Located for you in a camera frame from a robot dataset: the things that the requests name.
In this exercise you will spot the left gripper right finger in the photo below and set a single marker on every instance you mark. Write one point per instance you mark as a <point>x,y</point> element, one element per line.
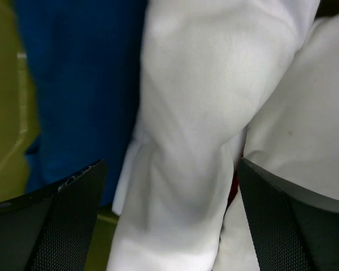
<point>292,228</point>

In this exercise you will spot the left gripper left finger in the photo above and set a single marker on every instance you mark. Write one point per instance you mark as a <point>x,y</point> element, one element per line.
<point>52,227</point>

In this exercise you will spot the white green raglan t-shirt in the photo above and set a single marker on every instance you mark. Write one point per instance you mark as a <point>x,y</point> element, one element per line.
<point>206,69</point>

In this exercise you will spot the red item in bin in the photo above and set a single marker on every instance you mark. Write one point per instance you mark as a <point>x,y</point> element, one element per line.
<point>234,185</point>

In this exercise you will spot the white rolled t-shirt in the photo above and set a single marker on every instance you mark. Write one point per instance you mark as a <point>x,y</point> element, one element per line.
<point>295,136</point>

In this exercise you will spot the olive green plastic bin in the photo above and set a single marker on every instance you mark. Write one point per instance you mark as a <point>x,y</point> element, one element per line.
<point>19,127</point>

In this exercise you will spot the blue folded t-shirt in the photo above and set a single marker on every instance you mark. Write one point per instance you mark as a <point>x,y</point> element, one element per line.
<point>84,59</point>

